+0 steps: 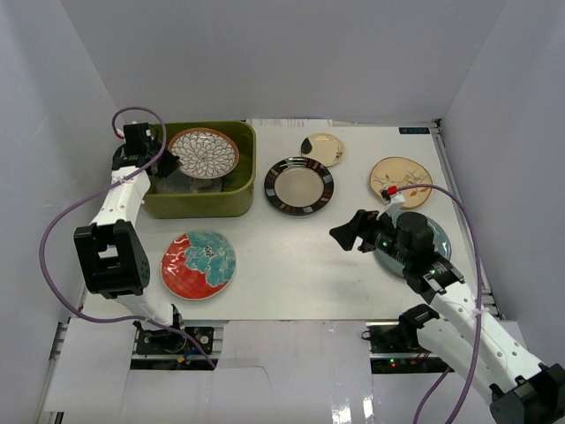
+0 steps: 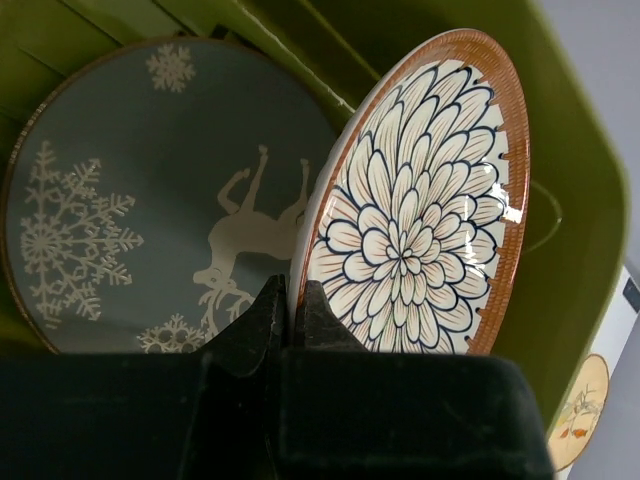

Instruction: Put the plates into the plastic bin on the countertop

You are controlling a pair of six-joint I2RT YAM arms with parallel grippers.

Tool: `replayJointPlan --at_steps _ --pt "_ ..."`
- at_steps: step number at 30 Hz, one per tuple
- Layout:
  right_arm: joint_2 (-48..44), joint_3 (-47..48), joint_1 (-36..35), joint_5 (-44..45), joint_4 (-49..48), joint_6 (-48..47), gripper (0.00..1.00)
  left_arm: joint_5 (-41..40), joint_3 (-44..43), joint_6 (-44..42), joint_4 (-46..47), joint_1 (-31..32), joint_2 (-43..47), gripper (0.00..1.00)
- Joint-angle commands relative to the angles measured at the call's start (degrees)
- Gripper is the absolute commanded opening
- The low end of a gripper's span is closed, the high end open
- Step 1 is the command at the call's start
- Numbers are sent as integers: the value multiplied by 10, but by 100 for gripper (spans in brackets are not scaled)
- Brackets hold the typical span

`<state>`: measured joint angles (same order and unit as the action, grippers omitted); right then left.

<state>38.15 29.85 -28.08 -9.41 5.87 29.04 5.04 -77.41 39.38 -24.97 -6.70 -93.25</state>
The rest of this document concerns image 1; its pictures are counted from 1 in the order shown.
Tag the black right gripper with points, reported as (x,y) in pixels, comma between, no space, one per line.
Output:
(347,234)

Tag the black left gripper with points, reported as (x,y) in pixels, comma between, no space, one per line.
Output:
(155,161)

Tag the grey reindeer plate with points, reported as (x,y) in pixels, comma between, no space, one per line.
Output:
(178,182)

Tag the flower pattern bowl orange rim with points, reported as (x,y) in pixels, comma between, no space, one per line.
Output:
(204,153)

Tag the red and teal plate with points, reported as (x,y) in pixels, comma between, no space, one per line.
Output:
(197,265)

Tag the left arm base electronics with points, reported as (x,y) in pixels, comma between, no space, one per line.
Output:
(150,356)

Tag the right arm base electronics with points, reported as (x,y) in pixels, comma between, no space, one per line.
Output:
(389,355)

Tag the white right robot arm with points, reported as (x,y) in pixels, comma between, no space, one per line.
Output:
(452,324)

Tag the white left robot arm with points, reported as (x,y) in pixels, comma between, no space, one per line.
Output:
(112,259)

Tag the green plastic bin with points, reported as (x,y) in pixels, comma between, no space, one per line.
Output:
(236,196)

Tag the tan bird pattern plate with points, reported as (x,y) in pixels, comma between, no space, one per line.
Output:
(400,171)

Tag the dark striped rim plate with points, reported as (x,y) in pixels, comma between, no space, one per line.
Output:
(298,186)

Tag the light blue plate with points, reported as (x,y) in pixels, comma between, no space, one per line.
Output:
(441,243)

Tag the small cream plate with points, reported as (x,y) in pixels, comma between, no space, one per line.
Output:
(323,147)

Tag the blue table label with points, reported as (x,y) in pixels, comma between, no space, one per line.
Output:
(413,130)

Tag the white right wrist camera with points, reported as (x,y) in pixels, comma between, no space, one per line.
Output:
(394,200)

